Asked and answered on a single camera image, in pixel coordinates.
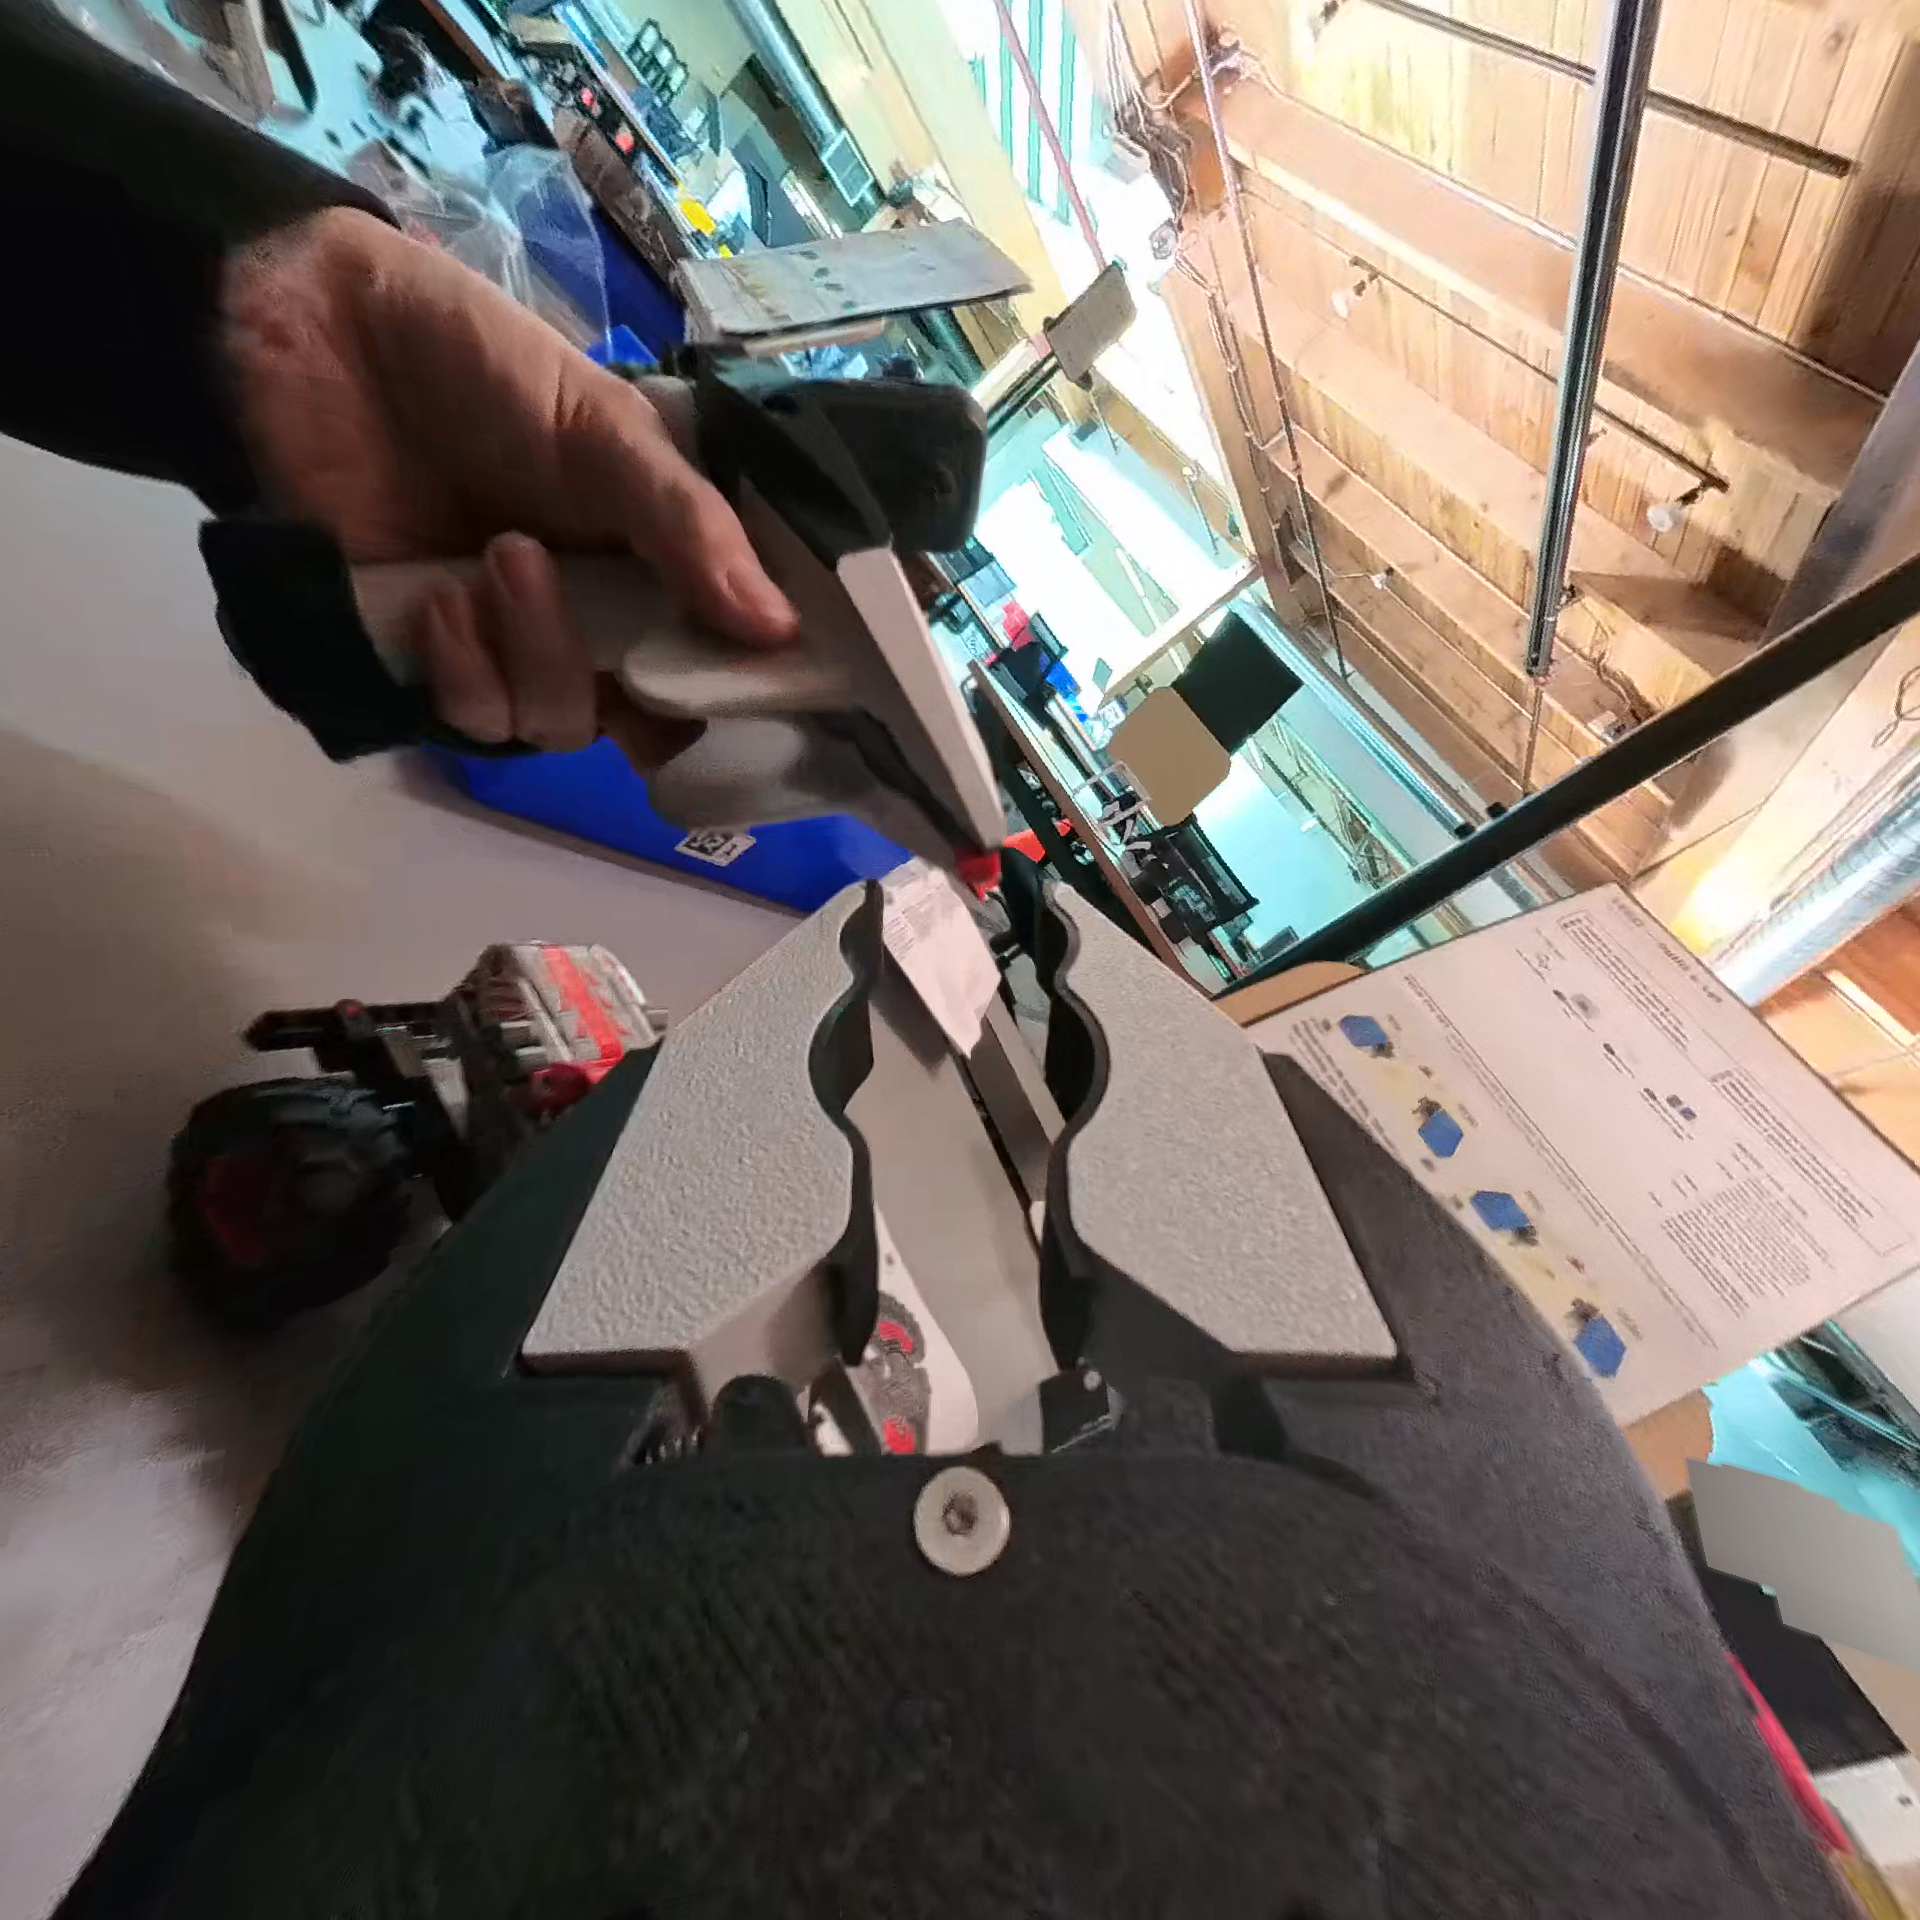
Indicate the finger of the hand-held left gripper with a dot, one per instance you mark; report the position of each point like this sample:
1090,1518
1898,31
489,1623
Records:
922,691

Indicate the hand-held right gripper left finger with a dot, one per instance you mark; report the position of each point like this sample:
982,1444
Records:
705,1171

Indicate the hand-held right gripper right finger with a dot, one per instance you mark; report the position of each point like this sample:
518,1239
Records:
1202,1202

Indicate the small red brick piece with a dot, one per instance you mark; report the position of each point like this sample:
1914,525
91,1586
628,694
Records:
980,869

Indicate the person's left forearm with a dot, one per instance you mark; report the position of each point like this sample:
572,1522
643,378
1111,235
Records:
106,254

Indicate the white desk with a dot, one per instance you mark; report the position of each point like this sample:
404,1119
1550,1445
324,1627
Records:
91,901

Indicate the person's left hand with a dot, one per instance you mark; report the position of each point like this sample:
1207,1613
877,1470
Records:
452,406

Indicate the grey display board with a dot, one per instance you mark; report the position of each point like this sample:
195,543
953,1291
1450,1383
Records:
857,278

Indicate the wooden display board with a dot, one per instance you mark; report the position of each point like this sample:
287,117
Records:
1291,991

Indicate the toy instruction booklet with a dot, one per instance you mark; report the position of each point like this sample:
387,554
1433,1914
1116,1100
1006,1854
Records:
962,1244

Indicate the beige rounded panel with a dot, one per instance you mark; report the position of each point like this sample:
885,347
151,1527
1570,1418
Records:
1172,758

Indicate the white paper slip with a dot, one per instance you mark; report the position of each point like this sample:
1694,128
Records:
939,954

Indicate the red grey toy brick truck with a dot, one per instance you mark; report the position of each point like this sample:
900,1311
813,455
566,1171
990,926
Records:
452,1079

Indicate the small blue plastic bin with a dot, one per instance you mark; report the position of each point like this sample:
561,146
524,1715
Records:
638,284

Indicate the black rectangular panel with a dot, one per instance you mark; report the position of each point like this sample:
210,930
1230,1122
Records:
1238,683

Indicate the large blue plastic bin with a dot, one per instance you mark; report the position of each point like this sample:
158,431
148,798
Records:
601,811

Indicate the printed instruction sheet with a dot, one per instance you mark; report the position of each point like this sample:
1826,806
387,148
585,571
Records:
1621,1142

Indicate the clear plastic bag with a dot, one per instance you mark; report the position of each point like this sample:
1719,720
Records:
482,242

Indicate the black pole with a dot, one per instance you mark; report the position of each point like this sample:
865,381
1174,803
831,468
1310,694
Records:
1652,735

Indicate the sign on metal post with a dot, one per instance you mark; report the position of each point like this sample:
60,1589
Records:
1093,318

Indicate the silver ventilation duct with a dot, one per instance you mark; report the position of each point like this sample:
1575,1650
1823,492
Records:
1829,901

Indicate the metal ceiling rail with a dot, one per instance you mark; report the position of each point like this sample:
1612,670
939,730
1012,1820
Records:
1595,300

